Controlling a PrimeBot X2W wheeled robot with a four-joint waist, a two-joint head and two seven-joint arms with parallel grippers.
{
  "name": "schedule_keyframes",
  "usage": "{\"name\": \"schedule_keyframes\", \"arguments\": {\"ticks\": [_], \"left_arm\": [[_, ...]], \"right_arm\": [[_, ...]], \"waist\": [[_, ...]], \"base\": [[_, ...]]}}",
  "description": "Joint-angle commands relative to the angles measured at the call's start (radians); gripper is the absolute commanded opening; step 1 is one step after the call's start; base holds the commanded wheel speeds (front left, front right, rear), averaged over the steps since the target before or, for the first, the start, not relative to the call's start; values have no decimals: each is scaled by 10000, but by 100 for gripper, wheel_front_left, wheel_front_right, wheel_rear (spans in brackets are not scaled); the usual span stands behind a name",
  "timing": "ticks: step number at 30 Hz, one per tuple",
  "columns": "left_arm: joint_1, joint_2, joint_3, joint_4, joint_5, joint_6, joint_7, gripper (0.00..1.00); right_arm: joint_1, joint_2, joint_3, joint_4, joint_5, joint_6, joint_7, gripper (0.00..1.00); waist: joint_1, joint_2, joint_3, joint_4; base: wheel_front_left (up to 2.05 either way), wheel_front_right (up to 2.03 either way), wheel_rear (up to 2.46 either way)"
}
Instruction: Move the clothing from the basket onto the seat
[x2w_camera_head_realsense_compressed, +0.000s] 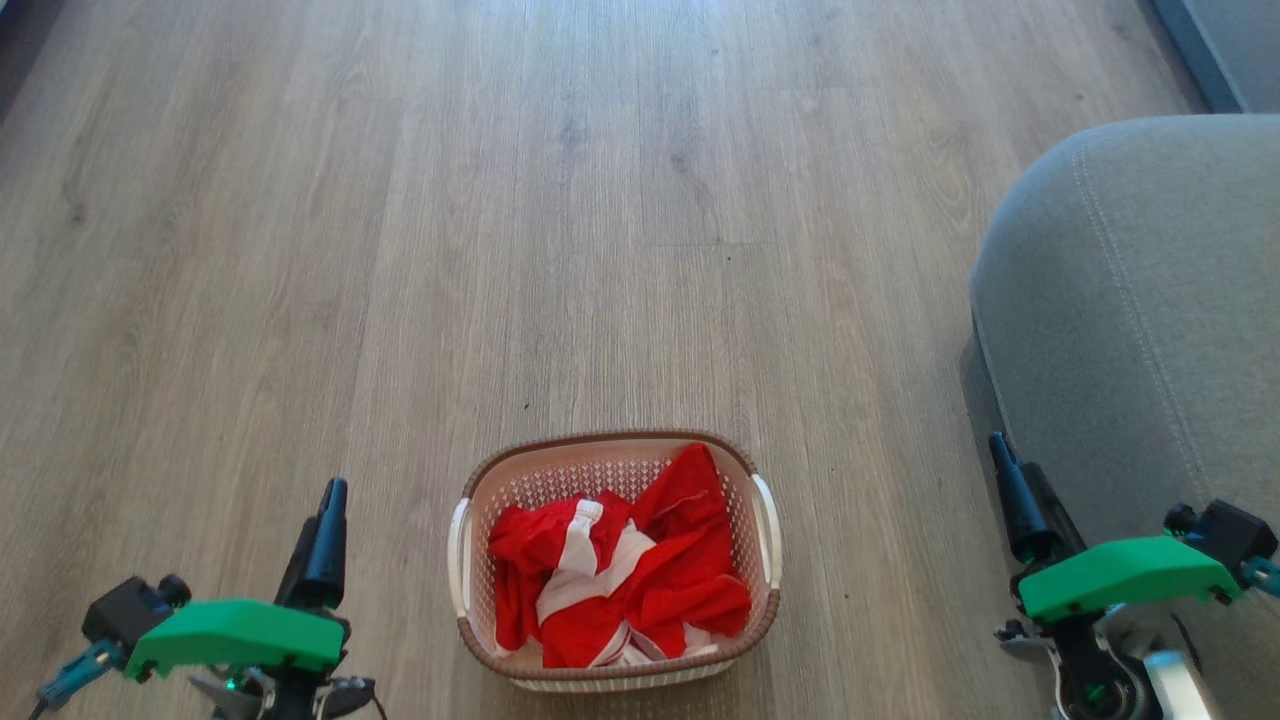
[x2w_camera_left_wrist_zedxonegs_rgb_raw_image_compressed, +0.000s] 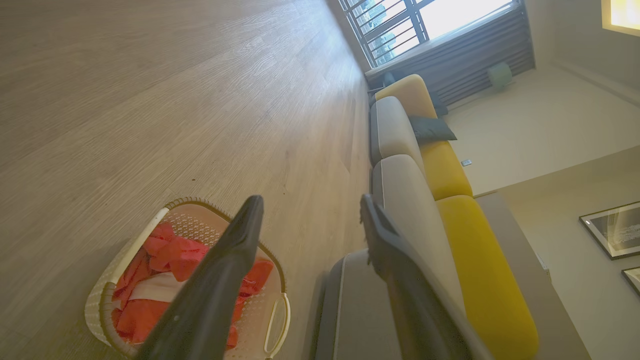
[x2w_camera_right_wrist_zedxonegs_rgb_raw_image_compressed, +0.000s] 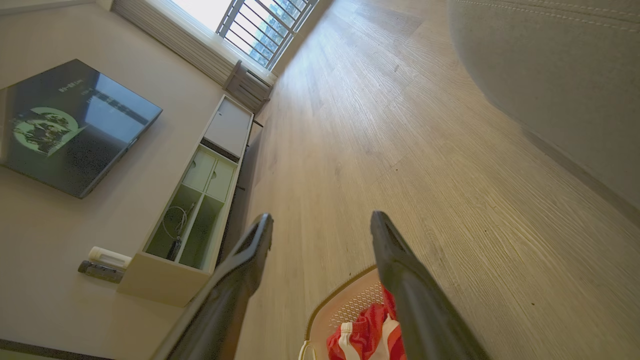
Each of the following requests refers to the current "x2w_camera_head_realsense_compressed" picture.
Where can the dark blue-grey skirting board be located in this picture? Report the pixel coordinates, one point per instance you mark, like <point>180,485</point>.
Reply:
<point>1205,50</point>

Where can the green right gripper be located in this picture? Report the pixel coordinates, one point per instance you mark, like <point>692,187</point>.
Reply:
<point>1120,575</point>

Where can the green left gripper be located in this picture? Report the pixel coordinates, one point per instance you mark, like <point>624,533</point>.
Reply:
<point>235,632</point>

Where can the beige plastic laundry basket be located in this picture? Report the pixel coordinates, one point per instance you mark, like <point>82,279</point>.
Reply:
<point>480,640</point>

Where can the grey fabric sofa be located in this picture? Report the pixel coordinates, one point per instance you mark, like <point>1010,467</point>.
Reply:
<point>1140,320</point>

